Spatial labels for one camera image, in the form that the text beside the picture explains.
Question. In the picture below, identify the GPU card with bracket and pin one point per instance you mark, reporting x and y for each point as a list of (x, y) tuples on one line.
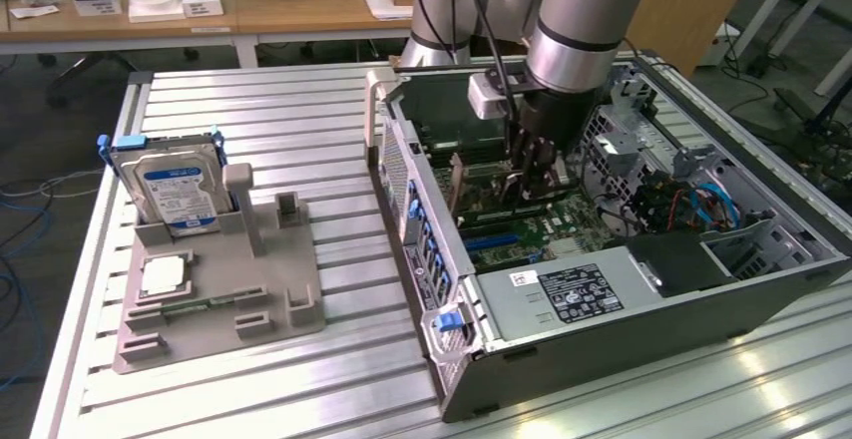
[(458, 184)]

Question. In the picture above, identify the perforated metal drive cage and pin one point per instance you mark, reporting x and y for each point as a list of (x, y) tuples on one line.
[(619, 154)]

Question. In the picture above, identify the silver CPU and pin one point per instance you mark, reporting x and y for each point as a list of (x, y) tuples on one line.
[(163, 276)]

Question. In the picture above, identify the small white labelled box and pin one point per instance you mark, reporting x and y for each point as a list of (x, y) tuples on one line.
[(202, 2)]

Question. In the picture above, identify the green RAM stick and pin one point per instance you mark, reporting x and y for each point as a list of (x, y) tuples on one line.
[(201, 305), (499, 216)]

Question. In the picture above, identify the white table frame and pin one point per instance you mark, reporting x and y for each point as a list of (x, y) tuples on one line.
[(807, 10)]

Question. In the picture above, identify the grey power supply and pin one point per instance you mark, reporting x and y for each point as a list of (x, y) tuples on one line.
[(533, 304)]

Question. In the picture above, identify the silver hard disk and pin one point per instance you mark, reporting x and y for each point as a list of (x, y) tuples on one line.
[(174, 194)]

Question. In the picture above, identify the green motherboard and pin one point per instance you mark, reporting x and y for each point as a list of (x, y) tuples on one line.
[(566, 229)]

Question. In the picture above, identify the open grey PC case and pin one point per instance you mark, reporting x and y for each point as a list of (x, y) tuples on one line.
[(599, 359)]

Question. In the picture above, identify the blue expansion slot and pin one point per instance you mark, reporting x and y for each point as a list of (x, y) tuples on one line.
[(491, 242)]

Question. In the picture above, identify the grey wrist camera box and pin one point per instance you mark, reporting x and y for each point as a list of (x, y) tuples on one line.
[(486, 100)]

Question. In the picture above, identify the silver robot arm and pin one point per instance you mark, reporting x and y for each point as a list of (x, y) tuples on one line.
[(573, 35)]

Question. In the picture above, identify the wooden desk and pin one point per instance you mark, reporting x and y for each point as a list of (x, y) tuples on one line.
[(299, 15)]

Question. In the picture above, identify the white paper stack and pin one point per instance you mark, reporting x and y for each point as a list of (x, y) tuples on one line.
[(383, 2)]

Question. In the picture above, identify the white paper slip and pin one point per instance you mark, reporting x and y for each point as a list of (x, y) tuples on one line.
[(34, 11)]

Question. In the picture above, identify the grey parts rack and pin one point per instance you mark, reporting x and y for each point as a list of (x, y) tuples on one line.
[(221, 329)]

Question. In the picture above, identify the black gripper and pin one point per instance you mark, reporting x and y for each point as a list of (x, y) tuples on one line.
[(559, 115)]

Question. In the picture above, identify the black office chair base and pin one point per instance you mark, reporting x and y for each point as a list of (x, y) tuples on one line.
[(74, 67)]

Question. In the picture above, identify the blue disk caddy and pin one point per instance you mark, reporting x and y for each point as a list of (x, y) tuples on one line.
[(129, 142)]

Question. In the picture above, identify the metal disk bay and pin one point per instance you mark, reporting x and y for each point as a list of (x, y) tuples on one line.
[(779, 244)]

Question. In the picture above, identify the wooden cabinet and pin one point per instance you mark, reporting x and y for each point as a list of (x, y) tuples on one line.
[(699, 5)]

